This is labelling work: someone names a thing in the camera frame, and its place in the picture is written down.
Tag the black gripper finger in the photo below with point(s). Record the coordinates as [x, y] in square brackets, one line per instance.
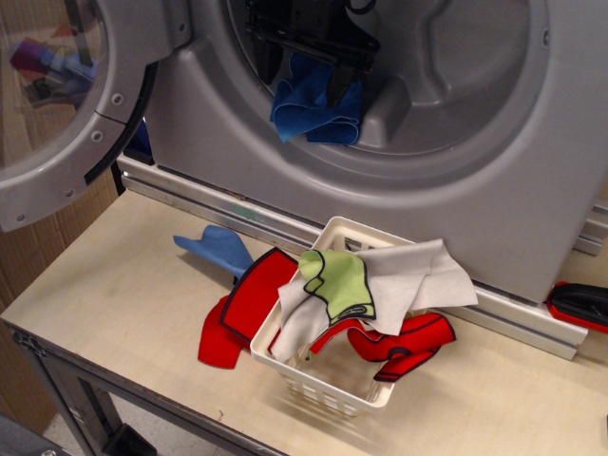
[345, 82]
[268, 57]

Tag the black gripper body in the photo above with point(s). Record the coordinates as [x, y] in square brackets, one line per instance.
[322, 30]

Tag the dark blue cloth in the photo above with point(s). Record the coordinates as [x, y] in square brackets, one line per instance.
[301, 107]

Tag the grey toy washing machine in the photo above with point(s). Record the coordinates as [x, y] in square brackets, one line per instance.
[484, 124]

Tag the round transparent machine door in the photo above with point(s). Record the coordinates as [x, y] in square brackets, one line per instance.
[75, 80]

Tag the white plastic laundry basket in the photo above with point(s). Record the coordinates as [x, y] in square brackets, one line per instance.
[338, 378]

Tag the light blue cloth on table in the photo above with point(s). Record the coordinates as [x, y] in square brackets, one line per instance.
[221, 246]

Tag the green cloth with black trim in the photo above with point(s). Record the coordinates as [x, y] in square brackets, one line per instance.
[340, 280]

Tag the grey white cloth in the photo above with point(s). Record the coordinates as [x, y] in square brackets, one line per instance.
[402, 279]

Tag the red cloth beside basket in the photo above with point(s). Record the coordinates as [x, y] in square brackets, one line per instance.
[231, 325]

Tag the red cloth in basket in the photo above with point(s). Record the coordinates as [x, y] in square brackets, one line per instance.
[354, 343]

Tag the red and black tool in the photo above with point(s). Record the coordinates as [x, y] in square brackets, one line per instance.
[579, 304]

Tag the aluminium extrusion rail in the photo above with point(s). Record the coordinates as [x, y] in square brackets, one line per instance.
[528, 322]

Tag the metal table frame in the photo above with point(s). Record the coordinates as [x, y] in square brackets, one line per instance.
[82, 392]

